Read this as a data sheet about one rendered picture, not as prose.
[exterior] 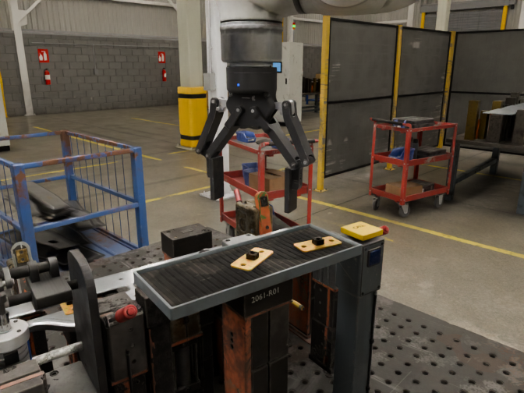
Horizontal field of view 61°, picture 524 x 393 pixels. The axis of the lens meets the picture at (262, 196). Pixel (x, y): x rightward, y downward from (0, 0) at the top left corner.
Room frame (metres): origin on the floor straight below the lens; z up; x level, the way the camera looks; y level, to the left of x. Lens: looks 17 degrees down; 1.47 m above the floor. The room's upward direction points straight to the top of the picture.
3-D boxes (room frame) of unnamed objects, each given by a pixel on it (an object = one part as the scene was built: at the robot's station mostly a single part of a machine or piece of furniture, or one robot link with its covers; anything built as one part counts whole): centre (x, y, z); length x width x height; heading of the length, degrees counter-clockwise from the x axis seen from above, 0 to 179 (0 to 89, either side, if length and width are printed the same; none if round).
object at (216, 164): (0.71, 0.07, 1.29); 0.03 x 0.01 x 0.07; 151
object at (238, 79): (0.68, 0.02, 1.42); 0.08 x 0.07 x 0.09; 61
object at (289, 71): (11.51, -0.53, 1.22); 0.80 x 0.54 x 2.45; 46
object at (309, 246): (0.74, -0.10, 1.17); 0.08 x 0.04 x 0.01; 118
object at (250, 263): (0.68, 0.02, 1.17); 0.08 x 0.04 x 0.01; 151
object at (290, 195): (0.65, -0.04, 1.29); 0.03 x 0.01 x 0.07; 151
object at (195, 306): (0.67, 0.01, 1.16); 0.37 x 0.14 x 0.02; 126
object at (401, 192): (4.50, -1.54, 0.49); 0.81 x 0.46 x 0.97; 123
